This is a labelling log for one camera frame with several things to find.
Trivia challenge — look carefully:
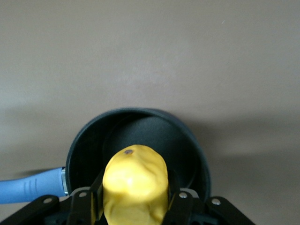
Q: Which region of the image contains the dark pot with blue handle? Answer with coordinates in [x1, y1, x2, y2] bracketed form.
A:
[0, 107, 212, 205]

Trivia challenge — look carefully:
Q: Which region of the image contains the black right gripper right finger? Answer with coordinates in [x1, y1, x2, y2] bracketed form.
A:
[163, 169, 203, 225]

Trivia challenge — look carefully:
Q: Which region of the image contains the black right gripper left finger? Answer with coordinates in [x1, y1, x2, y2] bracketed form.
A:
[66, 170, 106, 225]

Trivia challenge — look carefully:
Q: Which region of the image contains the yellow potato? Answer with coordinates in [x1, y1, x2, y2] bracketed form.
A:
[101, 143, 169, 225]

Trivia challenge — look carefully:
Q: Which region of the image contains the brown table cover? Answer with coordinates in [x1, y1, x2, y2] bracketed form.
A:
[0, 0, 300, 225]

